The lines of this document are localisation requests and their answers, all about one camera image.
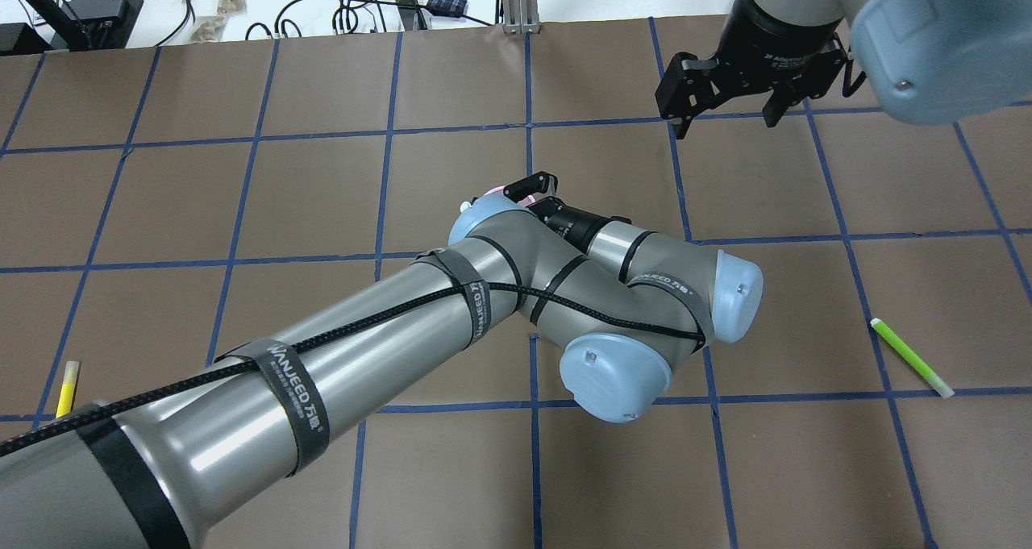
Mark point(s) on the aluminium frame post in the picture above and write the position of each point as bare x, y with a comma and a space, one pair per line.
519, 17

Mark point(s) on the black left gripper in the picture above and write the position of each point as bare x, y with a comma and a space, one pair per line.
574, 222

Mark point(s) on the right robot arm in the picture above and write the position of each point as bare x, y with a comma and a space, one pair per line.
927, 61

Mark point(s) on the yellow pen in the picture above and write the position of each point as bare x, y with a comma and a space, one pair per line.
68, 389

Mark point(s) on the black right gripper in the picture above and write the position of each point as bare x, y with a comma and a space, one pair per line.
776, 43

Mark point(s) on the green pen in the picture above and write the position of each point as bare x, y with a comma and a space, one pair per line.
912, 358

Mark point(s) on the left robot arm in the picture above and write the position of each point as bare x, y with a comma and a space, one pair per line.
628, 306

